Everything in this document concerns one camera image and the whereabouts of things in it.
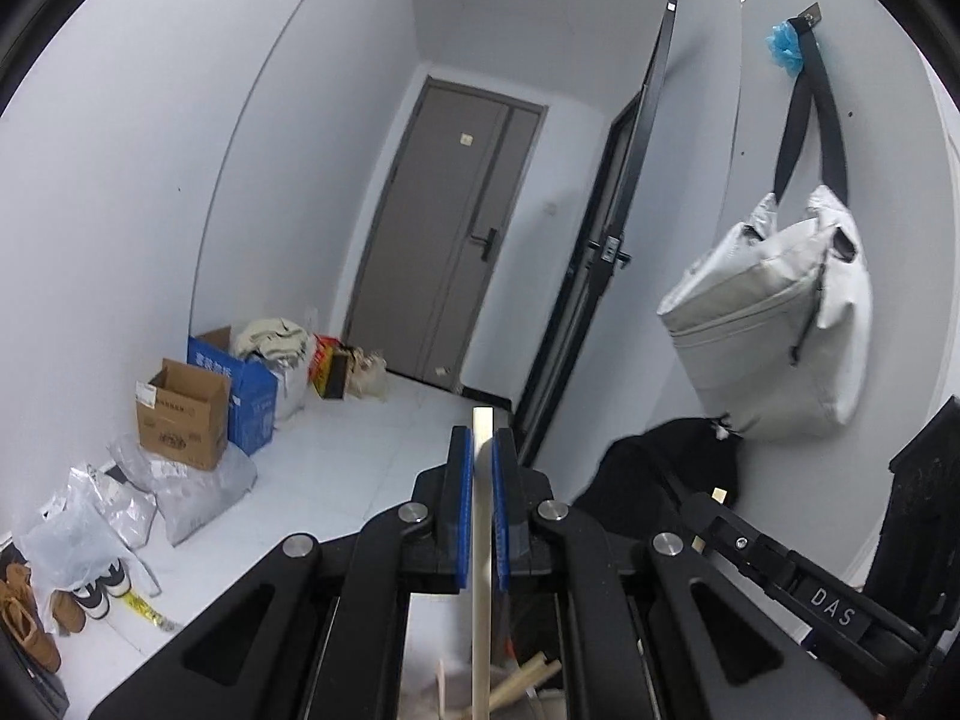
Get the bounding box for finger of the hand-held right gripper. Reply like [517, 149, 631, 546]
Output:
[679, 493, 800, 602]

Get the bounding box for blue cardboard box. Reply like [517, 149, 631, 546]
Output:
[187, 326, 280, 457]

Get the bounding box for brown cardboard box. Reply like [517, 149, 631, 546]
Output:
[135, 358, 232, 472]

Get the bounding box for large grey mailer bag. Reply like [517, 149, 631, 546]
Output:
[109, 435, 257, 547]

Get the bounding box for black framed door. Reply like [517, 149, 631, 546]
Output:
[514, 0, 680, 466]

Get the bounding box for blue plastic shoe cover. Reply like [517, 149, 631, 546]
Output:
[765, 22, 807, 77]

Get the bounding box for light grey shoulder bag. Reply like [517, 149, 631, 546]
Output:
[656, 13, 871, 442]

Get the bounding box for crumpled translucent plastic bag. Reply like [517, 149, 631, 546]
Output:
[15, 495, 162, 616]

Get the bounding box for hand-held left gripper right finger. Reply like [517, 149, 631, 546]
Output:
[491, 426, 877, 720]

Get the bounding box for black backpack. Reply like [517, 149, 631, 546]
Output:
[574, 416, 743, 541]

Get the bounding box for small grey mailer bag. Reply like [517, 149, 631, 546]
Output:
[67, 465, 158, 548]

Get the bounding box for beige cloth heap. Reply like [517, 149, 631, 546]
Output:
[232, 319, 312, 365]

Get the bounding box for brown boot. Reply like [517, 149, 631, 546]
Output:
[51, 591, 86, 635]
[0, 562, 62, 674]

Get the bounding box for red snack bag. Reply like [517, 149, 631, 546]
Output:
[310, 334, 338, 395]

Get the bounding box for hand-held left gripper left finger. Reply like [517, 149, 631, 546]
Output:
[86, 425, 475, 720]

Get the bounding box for grey entrance door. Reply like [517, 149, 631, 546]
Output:
[341, 75, 548, 395]

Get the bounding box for yellow wrapper strip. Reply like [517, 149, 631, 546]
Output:
[120, 589, 177, 631]

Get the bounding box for white and black sneaker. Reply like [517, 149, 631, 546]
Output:
[97, 559, 131, 601]
[71, 577, 110, 621]

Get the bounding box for clear plastic bag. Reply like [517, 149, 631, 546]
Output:
[274, 337, 316, 421]

